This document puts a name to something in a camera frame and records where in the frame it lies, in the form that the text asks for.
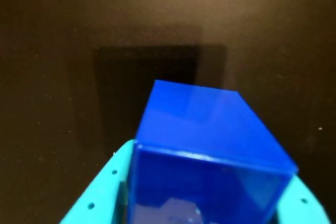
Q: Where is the turquoise gripper finger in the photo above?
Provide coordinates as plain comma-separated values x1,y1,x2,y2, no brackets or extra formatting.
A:
60,139,136,224
272,174,330,224

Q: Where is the blue cube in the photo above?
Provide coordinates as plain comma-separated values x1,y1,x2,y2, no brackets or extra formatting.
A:
125,79,299,224

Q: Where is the black table mat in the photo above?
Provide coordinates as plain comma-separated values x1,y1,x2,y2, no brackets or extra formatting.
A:
0,0,336,224

